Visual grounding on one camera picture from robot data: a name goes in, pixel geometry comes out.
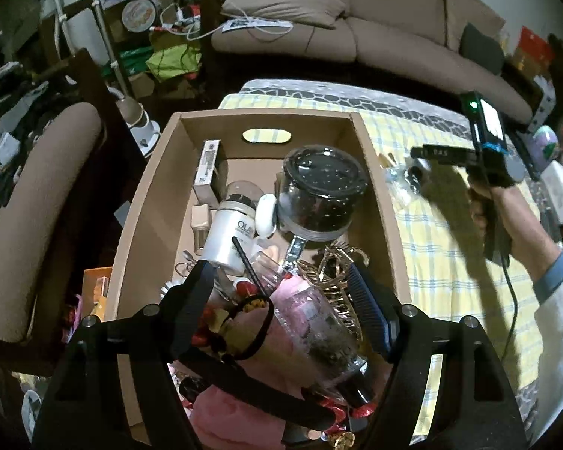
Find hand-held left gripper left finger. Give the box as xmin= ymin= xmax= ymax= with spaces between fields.
xmin=30 ymin=260 xmax=217 ymax=450

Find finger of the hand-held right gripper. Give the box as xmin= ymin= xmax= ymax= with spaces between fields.
xmin=410 ymin=147 xmax=477 ymax=164

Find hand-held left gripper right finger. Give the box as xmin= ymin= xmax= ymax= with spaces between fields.
xmin=346 ymin=262 xmax=528 ymax=450

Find gold hair claw clip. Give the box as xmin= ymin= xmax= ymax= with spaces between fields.
xmin=300 ymin=241 xmax=371 ymax=343

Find clear plastic bag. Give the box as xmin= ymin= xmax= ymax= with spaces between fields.
xmin=382 ymin=152 xmax=435 ymax=207

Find clear glass bottle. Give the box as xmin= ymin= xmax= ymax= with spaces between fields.
xmin=272 ymin=281 xmax=373 ymax=408

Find cardboard box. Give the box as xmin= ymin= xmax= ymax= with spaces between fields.
xmin=105 ymin=109 xmax=414 ymax=450

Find black strap band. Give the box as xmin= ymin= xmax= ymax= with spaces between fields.
xmin=178 ymin=293 xmax=336 ymax=434

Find person's right forearm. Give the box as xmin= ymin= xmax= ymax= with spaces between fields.
xmin=490 ymin=186 xmax=563 ymax=444

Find person's right hand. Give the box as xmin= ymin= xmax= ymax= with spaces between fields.
xmin=467 ymin=180 xmax=489 ymax=233

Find black thin pencil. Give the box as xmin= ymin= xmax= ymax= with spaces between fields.
xmin=232 ymin=237 xmax=263 ymax=291

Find purple round item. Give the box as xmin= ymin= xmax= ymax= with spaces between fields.
xmin=532 ymin=126 xmax=559 ymax=170

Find white lotion bottle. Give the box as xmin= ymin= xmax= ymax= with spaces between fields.
xmin=201 ymin=195 xmax=259 ymax=276

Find beige nail polish bottle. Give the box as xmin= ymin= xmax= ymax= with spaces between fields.
xmin=191 ymin=204 xmax=213 ymax=250

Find yellow plaid blanket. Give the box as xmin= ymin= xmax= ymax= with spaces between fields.
xmin=218 ymin=94 xmax=545 ymax=441

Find dark sofa cushion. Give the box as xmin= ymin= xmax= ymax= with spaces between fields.
xmin=460 ymin=22 xmax=505 ymax=75

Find red orange box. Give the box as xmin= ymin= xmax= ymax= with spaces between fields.
xmin=518 ymin=25 xmax=552 ymax=64

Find glass jar with black lid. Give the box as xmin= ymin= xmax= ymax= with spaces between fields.
xmin=277 ymin=147 xmax=367 ymax=241

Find brown sofa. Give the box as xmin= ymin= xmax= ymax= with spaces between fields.
xmin=211 ymin=0 xmax=533 ymax=125

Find small grey carton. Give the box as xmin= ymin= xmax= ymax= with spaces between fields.
xmin=192 ymin=139 xmax=229 ymax=208

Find pink cloth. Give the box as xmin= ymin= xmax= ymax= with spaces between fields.
xmin=188 ymin=276 xmax=390 ymax=450

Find white floor stand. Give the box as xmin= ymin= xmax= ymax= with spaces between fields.
xmin=87 ymin=0 xmax=163 ymax=158

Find brown armchair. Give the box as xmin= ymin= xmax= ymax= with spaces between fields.
xmin=0 ymin=102 xmax=105 ymax=344

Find brown pillow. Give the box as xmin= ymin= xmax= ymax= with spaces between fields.
xmin=220 ymin=0 xmax=347 ymax=29

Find paper sheet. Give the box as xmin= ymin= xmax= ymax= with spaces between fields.
xmin=223 ymin=18 xmax=294 ymax=33

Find green bag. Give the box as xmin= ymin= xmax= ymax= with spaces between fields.
xmin=145 ymin=44 xmax=202 ymax=80

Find pile of clothes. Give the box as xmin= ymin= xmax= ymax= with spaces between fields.
xmin=0 ymin=33 xmax=52 ymax=235

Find round patterned plate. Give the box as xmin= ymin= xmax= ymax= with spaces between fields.
xmin=122 ymin=0 xmax=158 ymax=33

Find black cable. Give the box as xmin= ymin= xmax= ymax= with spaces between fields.
xmin=500 ymin=253 xmax=519 ymax=385

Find white cable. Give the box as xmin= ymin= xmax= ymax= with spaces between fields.
xmin=160 ymin=0 xmax=245 ymax=43

